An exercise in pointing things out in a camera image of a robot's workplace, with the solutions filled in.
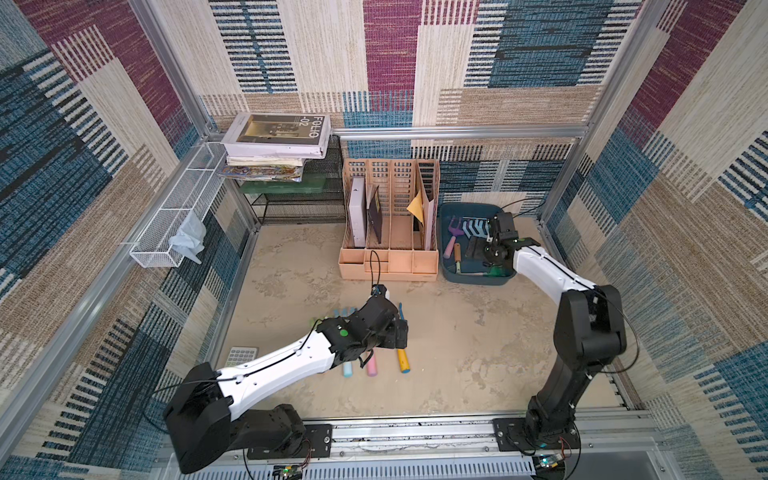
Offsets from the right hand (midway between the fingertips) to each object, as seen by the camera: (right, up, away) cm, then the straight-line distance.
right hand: (480, 246), depth 96 cm
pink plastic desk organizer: (-28, +10, +22) cm, 37 cm away
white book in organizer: (-39, +12, +1) cm, 40 cm away
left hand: (-28, -21, -16) cm, 38 cm away
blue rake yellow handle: (-25, -30, -11) cm, 41 cm away
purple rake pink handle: (-34, -33, -13) cm, 49 cm away
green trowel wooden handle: (-5, -4, +10) cm, 12 cm away
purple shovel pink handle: (-4, +6, +20) cm, 21 cm away
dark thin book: (-34, +12, +15) cm, 39 cm away
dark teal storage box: (-1, -8, +6) cm, 10 cm away
